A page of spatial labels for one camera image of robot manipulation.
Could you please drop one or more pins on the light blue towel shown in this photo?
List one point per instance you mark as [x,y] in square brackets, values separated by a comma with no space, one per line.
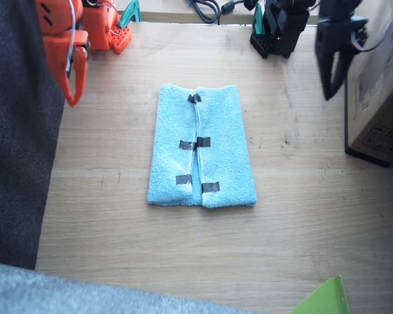
[222,147]

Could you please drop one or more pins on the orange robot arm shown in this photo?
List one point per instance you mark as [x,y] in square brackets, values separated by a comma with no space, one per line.
[99,29]

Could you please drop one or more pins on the brown cardboard box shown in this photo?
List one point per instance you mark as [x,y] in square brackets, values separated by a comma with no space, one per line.
[379,108]

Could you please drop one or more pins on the teal table clamp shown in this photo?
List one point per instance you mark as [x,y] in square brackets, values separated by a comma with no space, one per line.
[257,19]
[130,13]

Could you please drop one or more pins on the black connector plug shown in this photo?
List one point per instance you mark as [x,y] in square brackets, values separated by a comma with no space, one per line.
[251,4]

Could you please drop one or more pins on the lime green plastic bracket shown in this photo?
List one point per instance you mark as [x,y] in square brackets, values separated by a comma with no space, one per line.
[327,301]

